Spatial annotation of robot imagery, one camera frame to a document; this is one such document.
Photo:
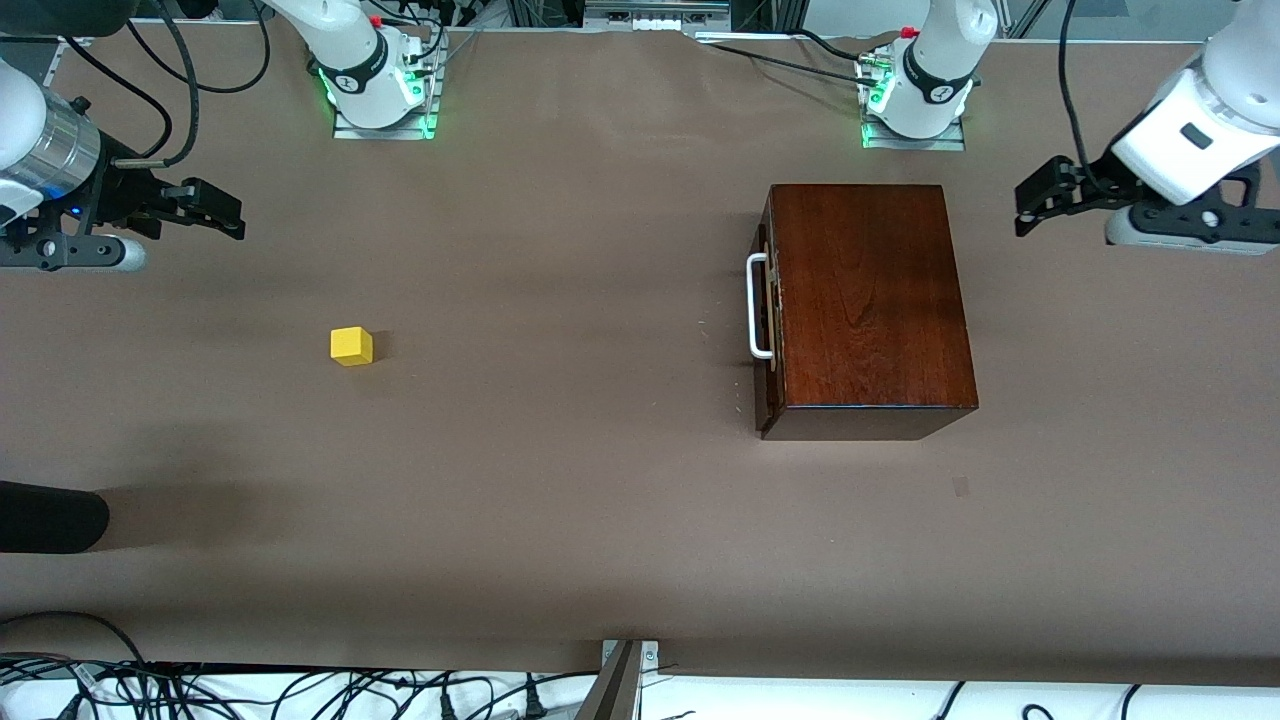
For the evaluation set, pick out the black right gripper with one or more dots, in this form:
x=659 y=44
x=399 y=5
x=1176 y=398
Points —
x=122 y=196

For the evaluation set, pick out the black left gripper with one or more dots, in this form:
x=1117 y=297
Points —
x=1088 y=189

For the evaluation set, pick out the yellow cube block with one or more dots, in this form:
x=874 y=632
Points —
x=351 y=346

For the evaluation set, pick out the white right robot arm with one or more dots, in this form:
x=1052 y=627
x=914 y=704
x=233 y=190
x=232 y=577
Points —
x=360 y=85

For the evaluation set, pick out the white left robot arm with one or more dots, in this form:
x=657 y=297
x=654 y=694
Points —
x=935 y=95

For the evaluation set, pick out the dark brown wooden cabinet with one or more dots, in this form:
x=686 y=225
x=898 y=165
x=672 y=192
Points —
x=870 y=300

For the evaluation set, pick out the black cylinder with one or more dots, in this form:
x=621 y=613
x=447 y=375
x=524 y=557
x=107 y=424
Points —
x=50 y=517

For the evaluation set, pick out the gray socket strip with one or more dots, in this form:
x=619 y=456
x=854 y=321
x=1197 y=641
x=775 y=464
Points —
x=655 y=8

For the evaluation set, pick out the gray aluminium profile bar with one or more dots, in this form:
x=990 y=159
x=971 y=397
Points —
x=610 y=690

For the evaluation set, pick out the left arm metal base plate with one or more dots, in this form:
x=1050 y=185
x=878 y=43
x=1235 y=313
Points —
x=950 y=143

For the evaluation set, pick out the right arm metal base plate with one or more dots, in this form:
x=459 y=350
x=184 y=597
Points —
x=350 y=133

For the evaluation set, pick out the silver corner bracket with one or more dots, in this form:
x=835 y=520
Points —
x=648 y=655

